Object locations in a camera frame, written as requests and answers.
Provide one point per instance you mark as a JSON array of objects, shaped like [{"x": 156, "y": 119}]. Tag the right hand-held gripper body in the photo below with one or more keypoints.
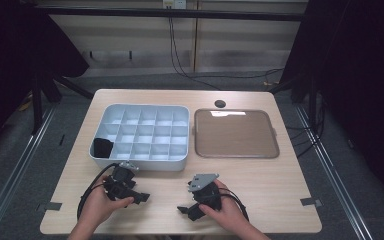
[{"x": 208, "y": 196}]

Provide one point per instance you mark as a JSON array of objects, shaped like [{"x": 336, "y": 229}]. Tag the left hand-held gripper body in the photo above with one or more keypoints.
[{"x": 121, "y": 186}]

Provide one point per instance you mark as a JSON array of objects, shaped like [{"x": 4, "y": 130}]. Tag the black ribbed cloth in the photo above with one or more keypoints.
[{"x": 102, "y": 148}]

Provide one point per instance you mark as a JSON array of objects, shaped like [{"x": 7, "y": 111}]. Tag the white compartment storage box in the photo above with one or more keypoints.
[{"x": 146, "y": 133}]

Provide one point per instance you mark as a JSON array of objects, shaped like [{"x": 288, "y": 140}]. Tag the person's right hand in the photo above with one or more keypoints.
[{"x": 228, "y": 213}]

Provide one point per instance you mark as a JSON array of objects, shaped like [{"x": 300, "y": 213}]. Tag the person's left hand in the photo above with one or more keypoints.
[{"x": 96, "y": 208}]

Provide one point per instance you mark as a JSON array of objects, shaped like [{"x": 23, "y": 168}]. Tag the brown square tray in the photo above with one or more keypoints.
[{"x": 236, "y": 136}]

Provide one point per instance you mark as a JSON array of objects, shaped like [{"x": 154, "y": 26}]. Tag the grey tape piece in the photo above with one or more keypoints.
[
  {"x": 310, "y": 201},
  {"x": 49, "y": 206}
]

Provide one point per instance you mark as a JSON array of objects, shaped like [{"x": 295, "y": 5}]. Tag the black metal stand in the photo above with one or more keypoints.
[
  {"x": 37, "y": 103},
  {"x": 311, "y": 96}
]

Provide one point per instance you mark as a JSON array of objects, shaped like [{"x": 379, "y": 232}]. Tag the black curtain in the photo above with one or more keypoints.
[
  {"x": 363, "y": 83},
  {"x": 10, "y": 66}
]

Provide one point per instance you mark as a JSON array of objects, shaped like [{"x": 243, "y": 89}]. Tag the black horizontal metal bar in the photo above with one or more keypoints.
[{"x": 166, "y": 13}]

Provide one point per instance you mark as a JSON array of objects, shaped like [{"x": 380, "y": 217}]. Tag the grey floor rail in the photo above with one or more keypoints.
[
  {"x": 16, "y": 166},
  {"x": 333, "y": 173}
]

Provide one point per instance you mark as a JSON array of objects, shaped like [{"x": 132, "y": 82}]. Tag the white wall outlet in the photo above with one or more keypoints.
[{"x": 174, "y": 3}]

